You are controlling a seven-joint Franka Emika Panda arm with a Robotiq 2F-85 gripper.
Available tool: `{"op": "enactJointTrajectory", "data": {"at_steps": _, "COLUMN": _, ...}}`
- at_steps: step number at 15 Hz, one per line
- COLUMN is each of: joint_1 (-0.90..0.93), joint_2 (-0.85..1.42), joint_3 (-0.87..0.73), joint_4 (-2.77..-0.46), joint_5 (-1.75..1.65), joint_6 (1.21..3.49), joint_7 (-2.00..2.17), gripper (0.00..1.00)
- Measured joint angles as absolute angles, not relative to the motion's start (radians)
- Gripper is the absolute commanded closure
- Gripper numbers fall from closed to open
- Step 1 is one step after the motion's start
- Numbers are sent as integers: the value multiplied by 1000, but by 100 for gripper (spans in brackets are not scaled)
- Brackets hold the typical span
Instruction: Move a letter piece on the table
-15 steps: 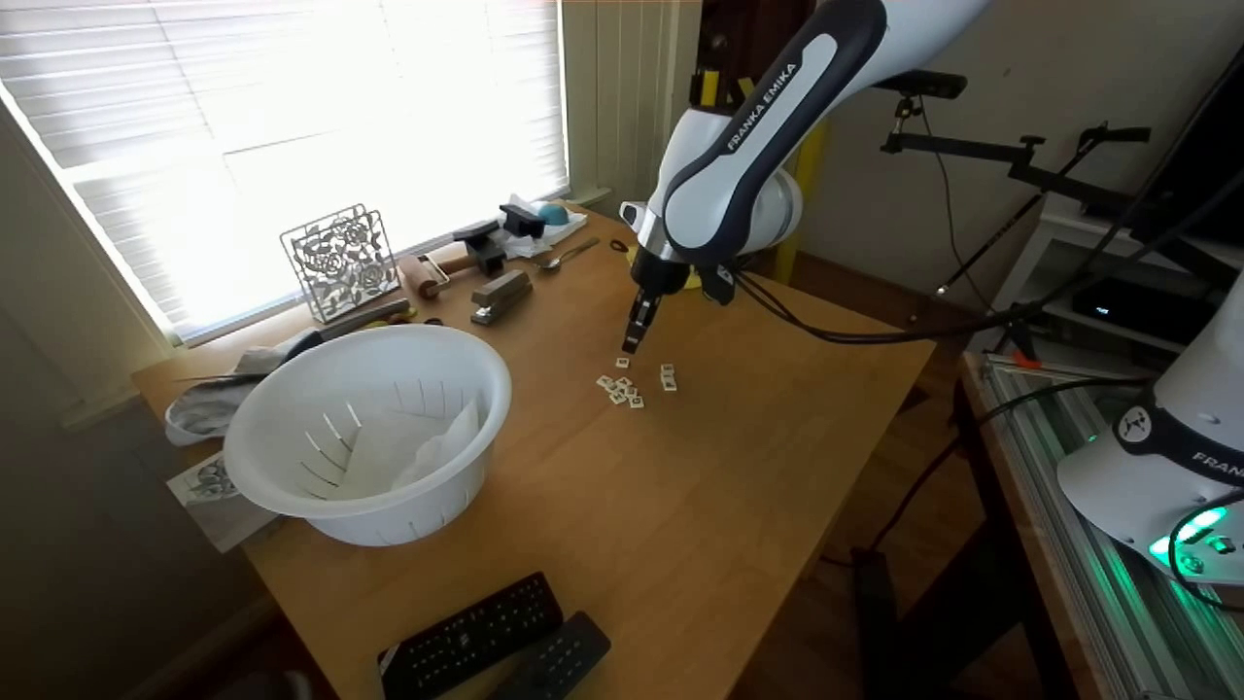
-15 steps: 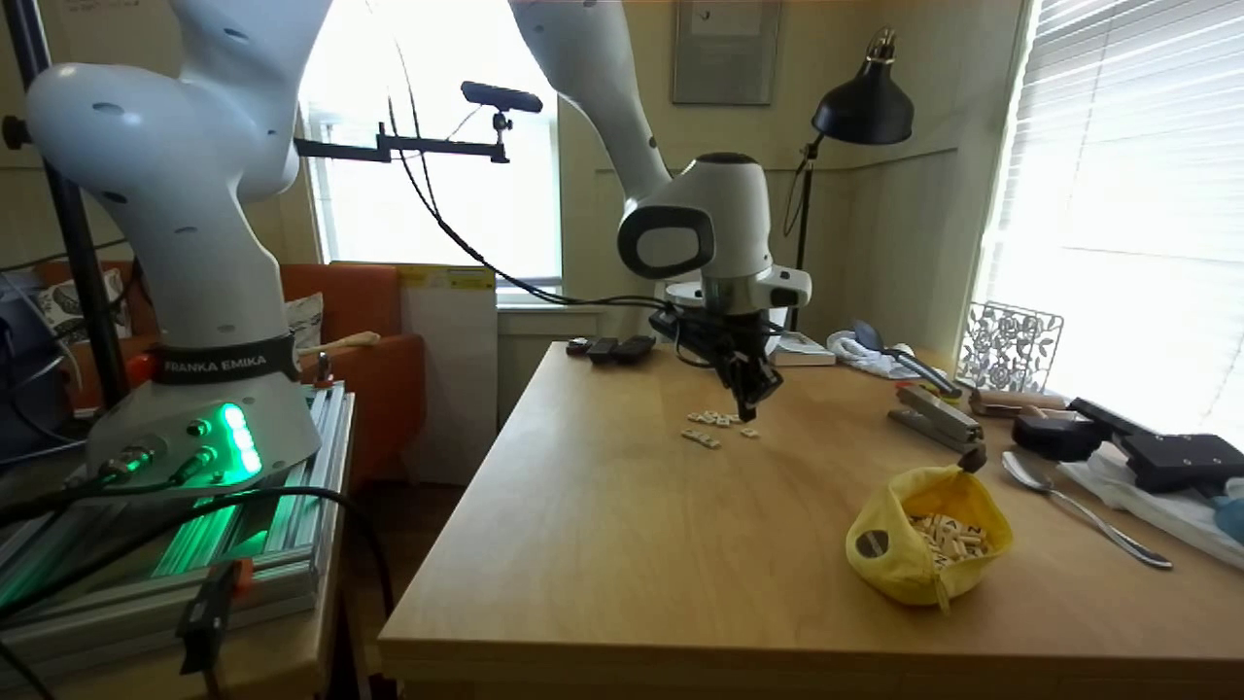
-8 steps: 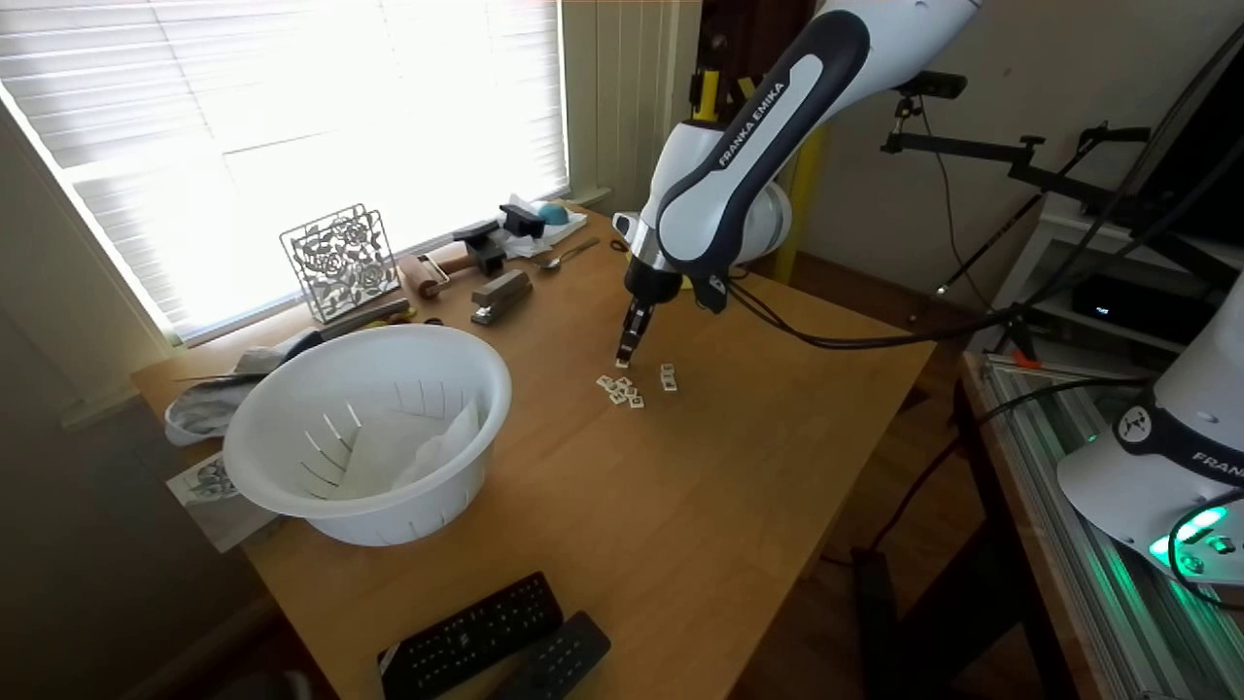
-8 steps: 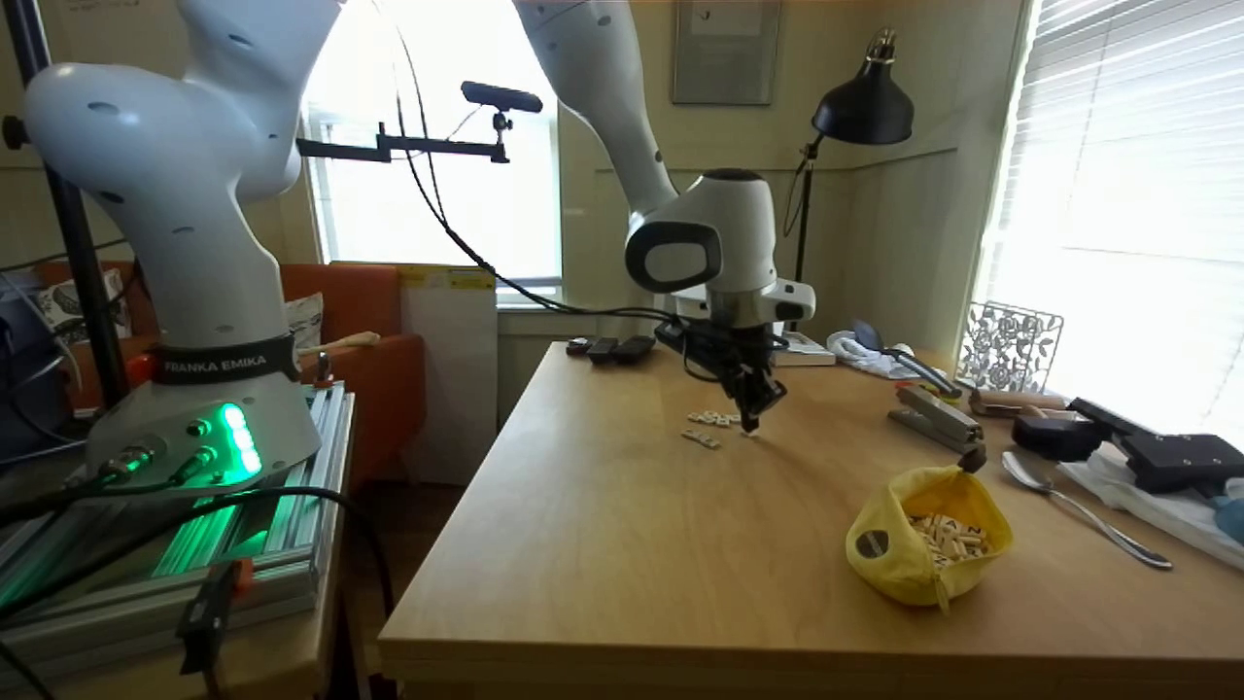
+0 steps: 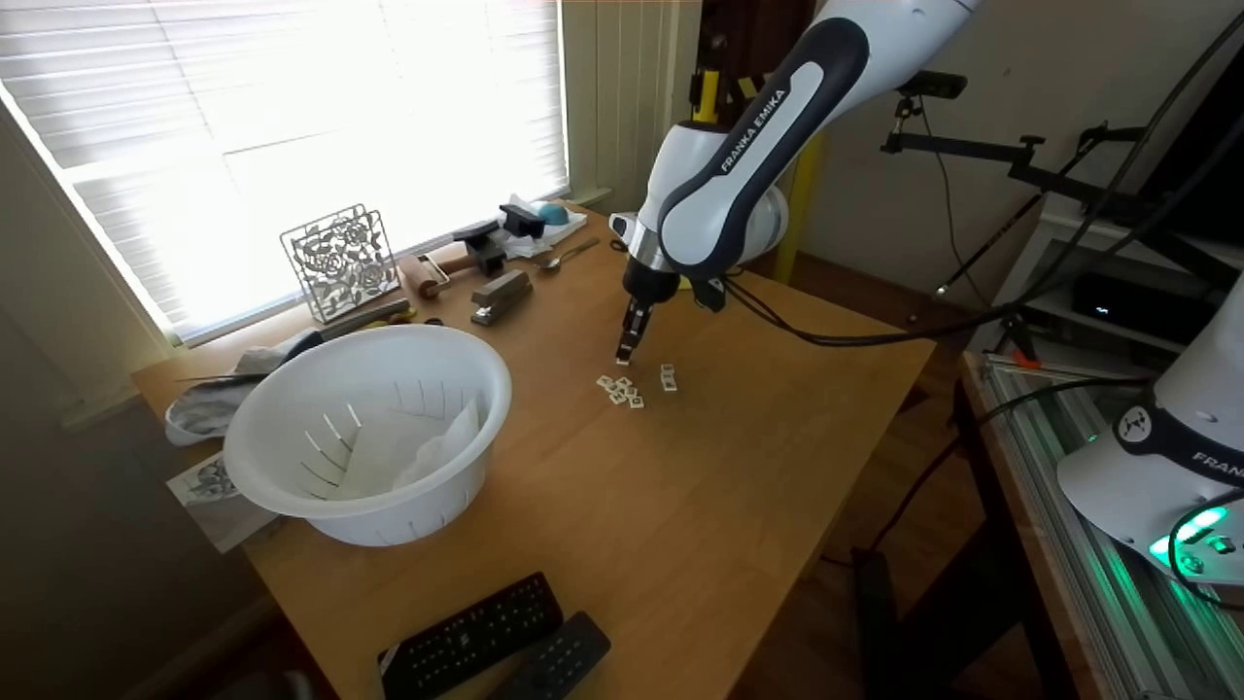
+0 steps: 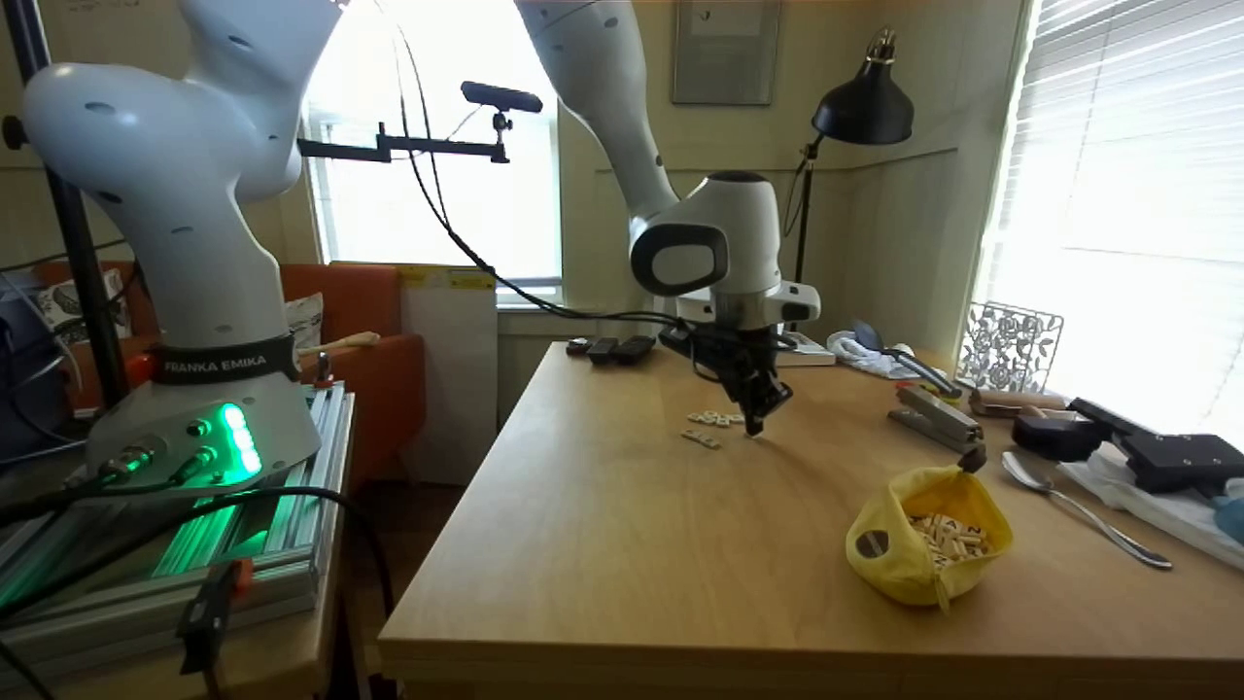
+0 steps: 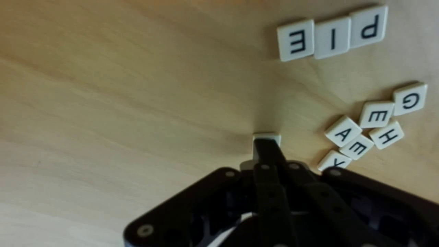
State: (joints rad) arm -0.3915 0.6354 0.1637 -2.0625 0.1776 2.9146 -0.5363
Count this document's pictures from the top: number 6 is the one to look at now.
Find grey crumpled cloth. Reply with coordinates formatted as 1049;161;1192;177
829;324;917;380

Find bright glass window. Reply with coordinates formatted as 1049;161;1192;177
299;0;567;292

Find pile of white letter tiles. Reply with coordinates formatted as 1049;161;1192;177
905;505;993;568

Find yellow banana shaped pouch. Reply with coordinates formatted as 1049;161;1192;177
842;464;1017;613

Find black desk lamp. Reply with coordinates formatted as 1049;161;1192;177
790;31;917;328

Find silver metal spoon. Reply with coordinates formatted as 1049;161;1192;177
1000;449;1176;576

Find white cloth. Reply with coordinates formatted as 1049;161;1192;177
1052;444;1244;576

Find black orange handheld controller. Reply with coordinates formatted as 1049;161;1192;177
169;558;254;676

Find black camera by window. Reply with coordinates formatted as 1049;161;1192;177
460;79;549;118

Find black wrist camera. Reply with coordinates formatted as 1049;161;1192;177
657;320;703;361

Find framed wall picture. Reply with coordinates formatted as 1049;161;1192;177
669;0;790;108

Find brown wooden cylinder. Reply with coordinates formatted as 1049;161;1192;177
966;387;1030;419

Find black stand pole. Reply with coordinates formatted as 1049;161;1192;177
3;0;132;407

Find aluminium rail platform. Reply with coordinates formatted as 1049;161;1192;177
0;380;360;676

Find white lattice cube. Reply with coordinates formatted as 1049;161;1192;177
956;300;1069;402

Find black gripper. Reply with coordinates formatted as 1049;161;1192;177
681;324;796;438

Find flat black device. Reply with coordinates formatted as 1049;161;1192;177
1120;427;1244;499

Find silver metal stapler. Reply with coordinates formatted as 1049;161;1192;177
887;380;986;454

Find large black remote control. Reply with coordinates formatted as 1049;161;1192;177
587;335;657;370

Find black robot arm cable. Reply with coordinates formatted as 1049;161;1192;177
369;0;684;328

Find white window blinds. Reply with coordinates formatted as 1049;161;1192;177
973;0;1244;444

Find white panel board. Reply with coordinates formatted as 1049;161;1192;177
397;265;504;488

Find black device with handle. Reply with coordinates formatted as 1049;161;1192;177
1008;393;1141;467

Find orange cardboard box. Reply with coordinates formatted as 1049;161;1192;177
278;261;430;488

